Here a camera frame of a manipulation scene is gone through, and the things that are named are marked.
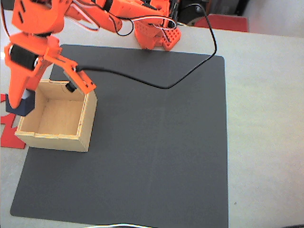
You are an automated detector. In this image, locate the red flat object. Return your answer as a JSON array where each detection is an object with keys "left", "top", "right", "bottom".
[{"left": 193, "top": 14, "right": 249, "bottom": 33}]

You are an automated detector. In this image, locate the red cutout sheet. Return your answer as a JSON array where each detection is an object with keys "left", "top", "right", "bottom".
[{"left": 0, "top": 93, "right": 27, "bottom": 150}]

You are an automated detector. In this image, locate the grey mat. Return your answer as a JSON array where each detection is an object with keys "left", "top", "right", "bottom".
[{"left": 9, "top": 44, "right": 229, "bottom": 228}]

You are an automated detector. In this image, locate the blue cube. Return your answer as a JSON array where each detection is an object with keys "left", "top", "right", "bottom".
[{"left": 5, "top": 91, "right": 36, "bottom": 117}]

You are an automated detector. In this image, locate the orange bracket with black camera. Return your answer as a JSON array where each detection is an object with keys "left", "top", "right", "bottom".
[{"left": 44, "top": 51, "right": 97, "bottom": 94}]

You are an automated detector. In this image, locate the black camera cable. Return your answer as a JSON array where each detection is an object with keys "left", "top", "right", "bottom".
[{"left": 75, "top": 3, "right": 217, "bottom": 90}]

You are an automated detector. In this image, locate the white cable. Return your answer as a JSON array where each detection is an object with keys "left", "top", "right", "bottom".
[{"left": 83, "top": 222, "right": 157, "bottom": 228}]

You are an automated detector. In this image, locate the wooden box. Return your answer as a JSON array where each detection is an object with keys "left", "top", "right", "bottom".
[{"left": 14, "top": 79, "right": 98, "bottom": 153}]

